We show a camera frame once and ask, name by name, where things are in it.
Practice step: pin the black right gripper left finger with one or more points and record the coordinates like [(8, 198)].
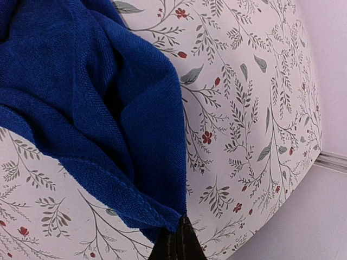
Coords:
[(165, 246)]

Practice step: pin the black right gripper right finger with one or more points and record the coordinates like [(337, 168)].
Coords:
[(188, 246)]

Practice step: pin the blue towel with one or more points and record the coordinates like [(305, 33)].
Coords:
[(101, 100)]

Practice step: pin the right aluminium frame post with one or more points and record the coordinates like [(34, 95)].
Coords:
[(332, 161)]

